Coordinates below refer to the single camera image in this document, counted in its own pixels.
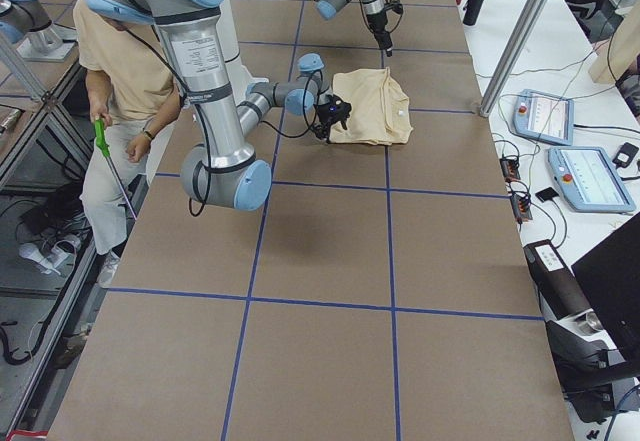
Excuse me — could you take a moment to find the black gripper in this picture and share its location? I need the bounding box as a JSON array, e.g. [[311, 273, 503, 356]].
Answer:
[[312, 94, 352, 143], [365, 10, 393, 57]]

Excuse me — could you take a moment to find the cream long-sleeve printed shirt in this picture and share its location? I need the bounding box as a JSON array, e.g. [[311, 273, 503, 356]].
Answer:
[[329, 67, 413, 146]]

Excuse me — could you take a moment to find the black water bottle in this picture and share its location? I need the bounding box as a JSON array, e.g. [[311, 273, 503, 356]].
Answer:
[[462, 0, 484, 26]]

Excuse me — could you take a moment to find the far teach pendant tablet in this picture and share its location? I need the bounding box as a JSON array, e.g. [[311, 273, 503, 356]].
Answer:
[[512, 89, 574, 146]]

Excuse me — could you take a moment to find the teach pendant tablet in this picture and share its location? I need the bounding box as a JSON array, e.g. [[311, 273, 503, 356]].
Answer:
[[512, 89, 574, 146], [547, 146, 636, 213]]

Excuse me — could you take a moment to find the person in beige shirt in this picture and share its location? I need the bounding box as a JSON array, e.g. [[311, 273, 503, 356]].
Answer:
[[73, 0, 181, 288]]

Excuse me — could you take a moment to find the near teach pendant tablet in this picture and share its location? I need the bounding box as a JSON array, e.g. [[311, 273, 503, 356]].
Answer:
[[547, 146, 636, 213]]

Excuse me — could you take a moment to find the black monitor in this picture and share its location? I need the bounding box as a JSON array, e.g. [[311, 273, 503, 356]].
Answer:
[[572, 216, 639, 360]]

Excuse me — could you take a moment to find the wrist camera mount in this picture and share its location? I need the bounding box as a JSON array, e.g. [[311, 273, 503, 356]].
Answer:
[[384, 0, 404, 15]]

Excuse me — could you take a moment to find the aluminium frame post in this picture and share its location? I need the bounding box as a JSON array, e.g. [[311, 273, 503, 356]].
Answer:
[[478, 0, 547, 118]]

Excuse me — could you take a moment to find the green handled grabber tool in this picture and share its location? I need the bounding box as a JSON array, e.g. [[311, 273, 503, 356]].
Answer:
[[93, 118, 138, 220]]

